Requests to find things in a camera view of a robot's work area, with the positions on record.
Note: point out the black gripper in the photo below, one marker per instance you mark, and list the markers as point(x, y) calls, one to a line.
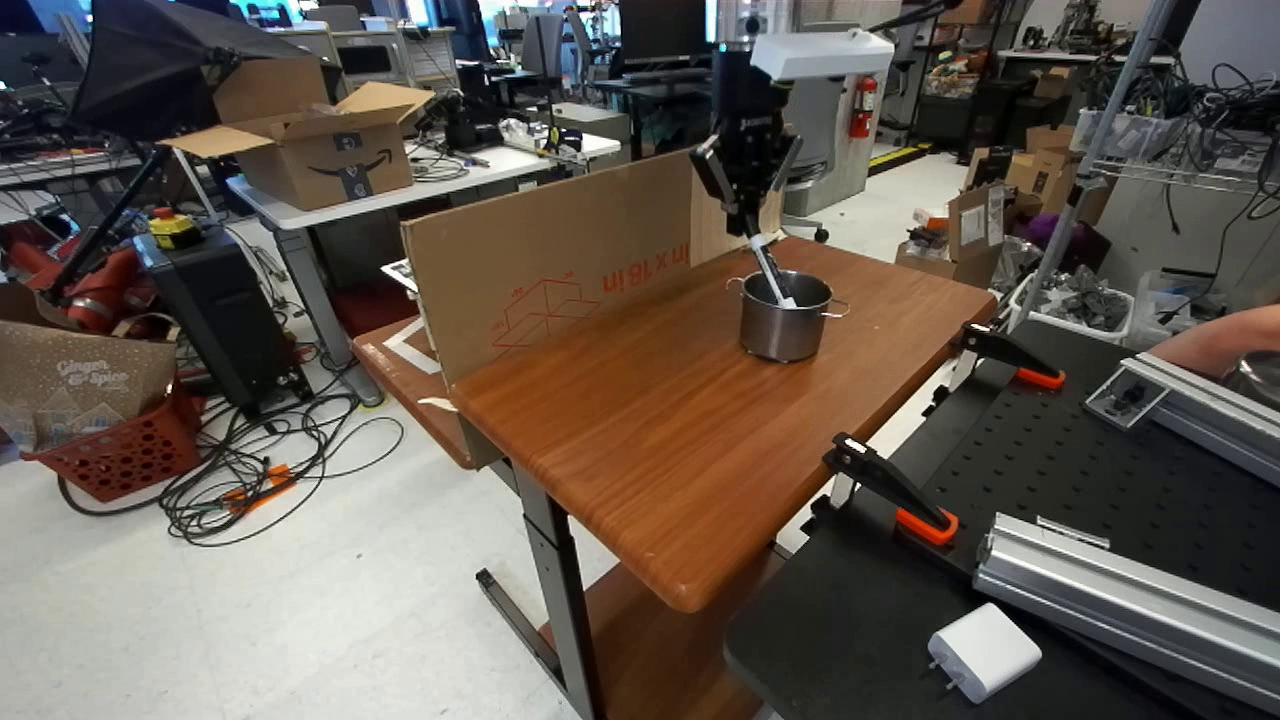
point(759, 125)

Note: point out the person's bare forearm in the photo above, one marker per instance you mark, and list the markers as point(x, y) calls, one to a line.
point(1220, 340)

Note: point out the wooden desk with black legs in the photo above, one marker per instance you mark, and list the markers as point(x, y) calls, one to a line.
point(665, 426)

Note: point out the steel pot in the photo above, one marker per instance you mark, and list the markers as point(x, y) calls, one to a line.
point(783, 334)

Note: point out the red fire extinguisher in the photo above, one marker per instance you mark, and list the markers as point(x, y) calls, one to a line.
point(865, 107)

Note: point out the black monitor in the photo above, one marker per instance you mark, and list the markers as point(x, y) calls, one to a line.
point(662, 26)

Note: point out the brown cardboard panel red print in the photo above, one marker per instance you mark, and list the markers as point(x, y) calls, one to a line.
point(533, 267)

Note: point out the stacked brown cardboard boxes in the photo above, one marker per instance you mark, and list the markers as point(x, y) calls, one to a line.
point(1025, 181)

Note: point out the black orange spring clamp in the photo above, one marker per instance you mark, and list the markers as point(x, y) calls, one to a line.
point(891, 490)
point(1012, 352)

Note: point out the silver metal pole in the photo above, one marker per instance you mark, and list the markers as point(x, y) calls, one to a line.
point(1085, 161)

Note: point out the white plastic bin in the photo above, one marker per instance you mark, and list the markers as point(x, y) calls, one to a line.
point(1082, 310)

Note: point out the open cardboard box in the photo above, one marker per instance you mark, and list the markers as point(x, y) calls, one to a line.
point(325, 153)

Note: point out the black perforated breadboard table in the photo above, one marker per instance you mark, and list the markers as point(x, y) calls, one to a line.
point(1040, 467)

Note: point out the grey work table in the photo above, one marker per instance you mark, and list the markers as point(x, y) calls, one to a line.
point(307, 252)

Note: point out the white power adapter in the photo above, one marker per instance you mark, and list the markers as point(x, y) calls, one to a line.
point(987, 648)

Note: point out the aluminium extrusion with end plate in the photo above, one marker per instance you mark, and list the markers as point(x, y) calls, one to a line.
point(1215, 415)

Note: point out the black equipment cabinet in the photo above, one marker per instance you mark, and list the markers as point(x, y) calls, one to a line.
point(221, 321)

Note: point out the orange power plug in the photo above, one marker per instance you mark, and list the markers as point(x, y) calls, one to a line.
point(262, 490)

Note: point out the yellow emergency stop button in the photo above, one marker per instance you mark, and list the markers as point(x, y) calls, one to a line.
point(171, 231)

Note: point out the black photo softbox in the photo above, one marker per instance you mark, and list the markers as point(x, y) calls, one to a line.
point(144, 64)

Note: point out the red machine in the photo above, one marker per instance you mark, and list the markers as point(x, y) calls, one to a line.
point(92, 295)

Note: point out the red plastic basket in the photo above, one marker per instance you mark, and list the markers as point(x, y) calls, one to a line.
point(125, 455)

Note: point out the brown paper bag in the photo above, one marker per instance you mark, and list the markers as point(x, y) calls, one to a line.
point(75, 380)

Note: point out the long aluminium extrusion rail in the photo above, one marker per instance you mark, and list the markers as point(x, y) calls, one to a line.
point(1134, 603)

